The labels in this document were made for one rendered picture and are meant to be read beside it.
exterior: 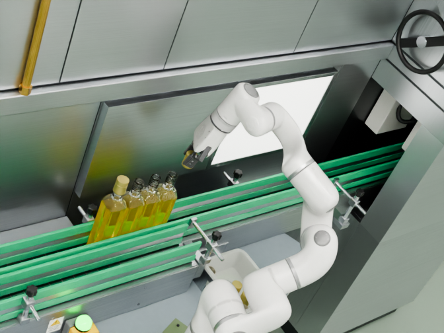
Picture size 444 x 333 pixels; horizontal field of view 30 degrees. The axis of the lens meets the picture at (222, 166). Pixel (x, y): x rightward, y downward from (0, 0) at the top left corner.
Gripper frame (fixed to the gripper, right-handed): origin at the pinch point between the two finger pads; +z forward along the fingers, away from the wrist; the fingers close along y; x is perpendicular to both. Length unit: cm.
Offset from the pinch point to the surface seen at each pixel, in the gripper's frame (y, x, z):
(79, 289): 34.3, -13.7, 30.8
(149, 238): 12.9, 1.8, 23.4
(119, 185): 15.3, -16.6, 8.3
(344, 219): -27, 72, 13
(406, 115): -74, 89, -10
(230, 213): -8.6, 27.4, 19.0
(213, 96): -16.7, 0.0, -10.4
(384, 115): -67, 78, -9
